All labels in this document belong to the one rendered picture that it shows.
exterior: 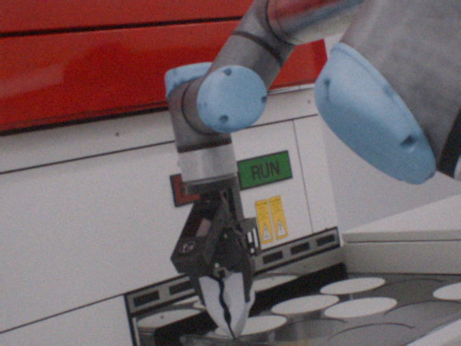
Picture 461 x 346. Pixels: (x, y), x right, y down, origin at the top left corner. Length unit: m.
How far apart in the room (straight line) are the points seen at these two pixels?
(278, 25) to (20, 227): 0.42
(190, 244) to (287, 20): 0.30
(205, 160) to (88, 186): 0.18
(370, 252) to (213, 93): 0.57
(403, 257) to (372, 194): 2.45
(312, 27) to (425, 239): 0.54
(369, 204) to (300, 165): 2.40
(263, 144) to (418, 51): 0.77
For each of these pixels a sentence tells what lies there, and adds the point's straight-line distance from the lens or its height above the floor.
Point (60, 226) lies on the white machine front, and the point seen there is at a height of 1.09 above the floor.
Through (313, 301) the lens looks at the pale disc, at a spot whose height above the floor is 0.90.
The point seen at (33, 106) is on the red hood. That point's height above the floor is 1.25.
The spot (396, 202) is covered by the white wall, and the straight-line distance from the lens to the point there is 3.99.
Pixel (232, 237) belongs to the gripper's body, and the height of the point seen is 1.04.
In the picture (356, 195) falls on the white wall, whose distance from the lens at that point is 3.78.
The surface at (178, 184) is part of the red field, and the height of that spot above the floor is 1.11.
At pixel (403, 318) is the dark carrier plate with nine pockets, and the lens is 1.13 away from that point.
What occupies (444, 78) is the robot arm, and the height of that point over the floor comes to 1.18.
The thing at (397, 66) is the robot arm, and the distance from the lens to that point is 0.64.
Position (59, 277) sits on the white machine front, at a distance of 1.17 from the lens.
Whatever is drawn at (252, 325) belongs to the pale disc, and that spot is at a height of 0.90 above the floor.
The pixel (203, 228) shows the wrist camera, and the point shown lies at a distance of 1.09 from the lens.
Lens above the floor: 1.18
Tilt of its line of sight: 3 degrees down
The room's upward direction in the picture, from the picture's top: 10 degrees counter-clockwise
